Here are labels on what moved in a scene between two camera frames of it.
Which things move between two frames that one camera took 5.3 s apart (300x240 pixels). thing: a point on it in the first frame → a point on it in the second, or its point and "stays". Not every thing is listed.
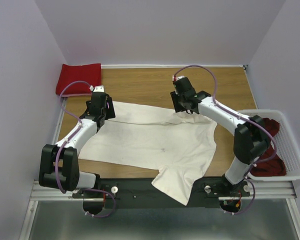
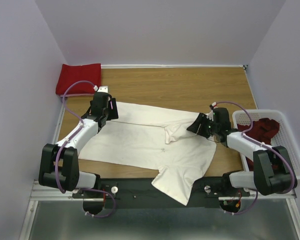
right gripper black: (174, 97) → (202, 119)
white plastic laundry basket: (284, 145) stays
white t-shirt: (179, 145) stays
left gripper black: (111, 112) stays
